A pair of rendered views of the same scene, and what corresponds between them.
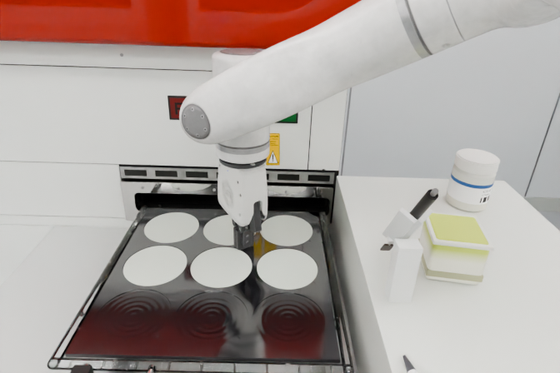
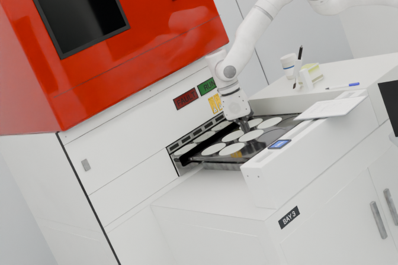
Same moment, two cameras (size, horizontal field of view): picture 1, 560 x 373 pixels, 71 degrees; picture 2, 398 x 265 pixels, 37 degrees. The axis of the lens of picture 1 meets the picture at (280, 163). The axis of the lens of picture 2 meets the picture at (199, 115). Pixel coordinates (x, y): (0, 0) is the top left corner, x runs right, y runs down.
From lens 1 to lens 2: 186 cm
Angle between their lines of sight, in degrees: 34
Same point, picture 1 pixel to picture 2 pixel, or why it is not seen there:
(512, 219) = not seen: hidden behind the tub
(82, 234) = (168, 194)
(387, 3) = (258, 12)
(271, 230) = not seen: hidden behind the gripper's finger
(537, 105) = (250, 67)
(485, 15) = (281, 3)
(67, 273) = (192, 193)
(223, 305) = (269, 133)
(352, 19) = (250, 20)
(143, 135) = (170, 125)
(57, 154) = (139, 157)
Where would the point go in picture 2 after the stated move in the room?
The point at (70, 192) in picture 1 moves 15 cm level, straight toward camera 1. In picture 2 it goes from (150, 177) to (185, 168)
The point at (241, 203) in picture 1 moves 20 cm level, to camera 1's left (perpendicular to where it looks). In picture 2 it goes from (244, 103) to (206, 127)
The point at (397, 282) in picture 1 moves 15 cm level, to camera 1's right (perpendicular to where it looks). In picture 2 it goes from (307, 83) to (331, 67)
